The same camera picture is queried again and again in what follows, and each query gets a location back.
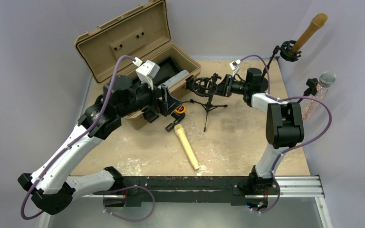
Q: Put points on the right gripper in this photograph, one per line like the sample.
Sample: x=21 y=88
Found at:
x=227 y=85

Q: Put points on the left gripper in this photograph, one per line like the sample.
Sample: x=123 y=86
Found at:
x=164 y=100

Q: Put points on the black tripod microphone stand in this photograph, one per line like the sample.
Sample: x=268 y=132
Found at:
x=204 y=87

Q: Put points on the cream microphone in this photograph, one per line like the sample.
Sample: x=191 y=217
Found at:
x=180 y=132

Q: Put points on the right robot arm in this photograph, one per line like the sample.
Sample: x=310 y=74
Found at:
x=284 y=125

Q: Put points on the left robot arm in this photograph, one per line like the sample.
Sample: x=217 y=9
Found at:
x=52 y=187

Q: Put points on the black round base stand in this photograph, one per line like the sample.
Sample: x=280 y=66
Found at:
x=287 y=52

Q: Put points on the black stand for silver microphone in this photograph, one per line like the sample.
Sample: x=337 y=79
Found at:
x=312 y=87

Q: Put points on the silver glitter microphone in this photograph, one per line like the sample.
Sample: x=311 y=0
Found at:
x=324 y=82

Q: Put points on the brown microphone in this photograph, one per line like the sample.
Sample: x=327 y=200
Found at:
x=316 y=23

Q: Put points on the yellow tape measure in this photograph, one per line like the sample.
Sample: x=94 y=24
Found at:
x=180 y=110

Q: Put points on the black cylindrical tool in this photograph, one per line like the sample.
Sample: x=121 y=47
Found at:
x=178 y=118

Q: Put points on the grey plastic case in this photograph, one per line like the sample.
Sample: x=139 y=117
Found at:
x=169 y=83

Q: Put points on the black toolbox tray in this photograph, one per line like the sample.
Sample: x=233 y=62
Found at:
x=168 y=69

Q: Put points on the tan plastic toolbox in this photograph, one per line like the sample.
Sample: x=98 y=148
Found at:
x=142 y=32

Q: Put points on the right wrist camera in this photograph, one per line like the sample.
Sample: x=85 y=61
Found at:
x=234 y=65

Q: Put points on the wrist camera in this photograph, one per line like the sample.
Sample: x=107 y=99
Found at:
x=234 y=65
x=146 y=72

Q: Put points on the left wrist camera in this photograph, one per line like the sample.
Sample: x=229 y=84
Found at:
x=146 y=72

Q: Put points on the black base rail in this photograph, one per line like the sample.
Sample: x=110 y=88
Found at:
x=189 y=189

